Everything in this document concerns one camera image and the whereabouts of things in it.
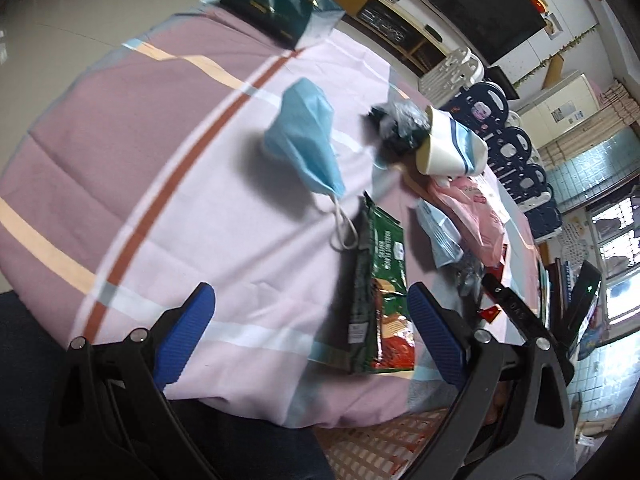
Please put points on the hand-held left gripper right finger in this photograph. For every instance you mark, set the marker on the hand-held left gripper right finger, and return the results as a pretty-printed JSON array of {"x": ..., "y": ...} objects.
[{"x": 434, "y": 335}]

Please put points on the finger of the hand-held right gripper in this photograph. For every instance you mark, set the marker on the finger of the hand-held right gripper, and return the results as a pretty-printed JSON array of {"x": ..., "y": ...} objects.
[{"x": 515, "y": 310}]

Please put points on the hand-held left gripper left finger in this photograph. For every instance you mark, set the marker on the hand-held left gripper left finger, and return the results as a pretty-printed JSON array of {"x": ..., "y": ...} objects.
[{"x": 184, "y": 332}]

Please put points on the red snack wrapper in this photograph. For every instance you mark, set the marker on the red snack wrapper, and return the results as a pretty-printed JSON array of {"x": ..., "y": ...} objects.
[{"x": 490, "y": 313}]

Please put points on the green snack packet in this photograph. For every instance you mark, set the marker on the green snack packet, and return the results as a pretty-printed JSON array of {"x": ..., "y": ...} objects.
[{"x": 382, "y": 290}]

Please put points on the pale blue foil packet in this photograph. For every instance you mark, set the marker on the pale blue foil packet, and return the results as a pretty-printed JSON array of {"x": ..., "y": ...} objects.
[{"x": 440, "y": 235}]

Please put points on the pink plastic bag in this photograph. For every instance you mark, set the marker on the pink plastic bag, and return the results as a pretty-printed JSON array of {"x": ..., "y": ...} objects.
[{"x": 475, "y": 215}]

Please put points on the orange plastic basket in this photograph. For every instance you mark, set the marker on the orange plastic basket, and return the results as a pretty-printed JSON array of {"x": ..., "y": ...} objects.
[{"x": 380, "y": 445}]

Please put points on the white paper cup blue stripe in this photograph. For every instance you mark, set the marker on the white paper cup blue stripe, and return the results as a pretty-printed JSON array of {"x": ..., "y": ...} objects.
[{"x": 450, "y": 147}]

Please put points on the black plastic wrapper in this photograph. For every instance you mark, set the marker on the black plastic wrapper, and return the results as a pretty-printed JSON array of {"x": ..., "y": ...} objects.
[{"x": 397, "y": 127}]

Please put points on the blue face mask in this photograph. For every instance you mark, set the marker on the blue face mask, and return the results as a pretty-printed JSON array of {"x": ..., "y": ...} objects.
[{"x": 305, "y": 130}]

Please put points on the row of upright books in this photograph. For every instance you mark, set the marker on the row of upright books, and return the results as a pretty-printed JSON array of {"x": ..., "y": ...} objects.
[{"x": 555, "y": 287}]

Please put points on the window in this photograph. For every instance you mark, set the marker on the window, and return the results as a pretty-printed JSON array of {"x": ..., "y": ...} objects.
[{"x": 615, "y": 255}]

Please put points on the navy playpen fence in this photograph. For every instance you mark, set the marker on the navy playpen fence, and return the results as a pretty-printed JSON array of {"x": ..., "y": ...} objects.
[{"x": 520, "y": 170}]

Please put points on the plaid pink grey bedsheet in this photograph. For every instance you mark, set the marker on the plaid pink grey bedsheet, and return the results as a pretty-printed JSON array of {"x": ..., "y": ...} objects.
[{"x": 165, "y": 185}]

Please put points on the dark blue cloth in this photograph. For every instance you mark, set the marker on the dark blue cloth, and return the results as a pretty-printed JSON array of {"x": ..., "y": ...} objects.
[{"x": 20, "y": 360}]

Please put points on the white plastic fence panel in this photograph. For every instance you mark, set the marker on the white plastic fence panel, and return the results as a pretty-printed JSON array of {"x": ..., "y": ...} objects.
[{"x": 450, "y": 77}]

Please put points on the black television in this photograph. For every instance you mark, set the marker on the black television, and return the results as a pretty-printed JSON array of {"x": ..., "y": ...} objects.
[{"x": 480, "y": 5}]

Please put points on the wooden tv cabinet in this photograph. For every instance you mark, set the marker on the wooden tv cabinet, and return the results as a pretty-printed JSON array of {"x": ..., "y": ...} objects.
[{"x": 385, "y": 15}]

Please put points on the teal paper gift bag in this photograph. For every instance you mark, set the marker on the teal paper gift bag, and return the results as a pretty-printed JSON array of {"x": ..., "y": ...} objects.
[{"x": 280, "y": 2}]

